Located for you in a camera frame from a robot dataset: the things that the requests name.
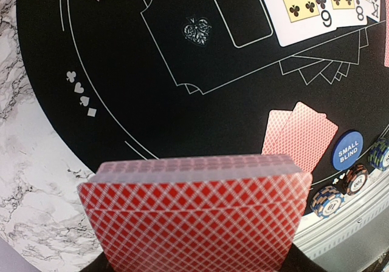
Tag red playing card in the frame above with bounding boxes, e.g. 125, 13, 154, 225
262, 110, 292, 154
272, 101, 338, 172
384, 0, 389, 67

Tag red playing card deck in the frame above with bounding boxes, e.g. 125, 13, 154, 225
78, 155, 312, 271

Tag white red poker chip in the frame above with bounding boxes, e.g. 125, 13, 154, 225
310, 186, 345, 219

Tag blue small blind button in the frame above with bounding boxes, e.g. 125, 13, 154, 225
332, 130, 363, 171

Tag white red chip stack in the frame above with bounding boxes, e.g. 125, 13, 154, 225
342, 163, 369, 196

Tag round black poker mat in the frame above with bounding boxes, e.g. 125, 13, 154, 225
16, 0, 389, 191

